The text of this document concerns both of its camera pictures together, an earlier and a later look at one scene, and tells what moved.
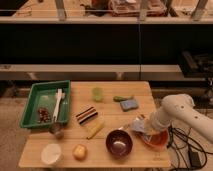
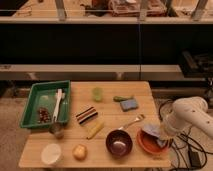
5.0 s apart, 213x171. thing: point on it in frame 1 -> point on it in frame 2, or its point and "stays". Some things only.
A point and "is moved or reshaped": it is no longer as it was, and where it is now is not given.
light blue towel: [138, 124] is moved or reshaped
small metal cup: [57, 131] stays
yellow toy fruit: [80, 152] stays
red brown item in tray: [43, 115] stays
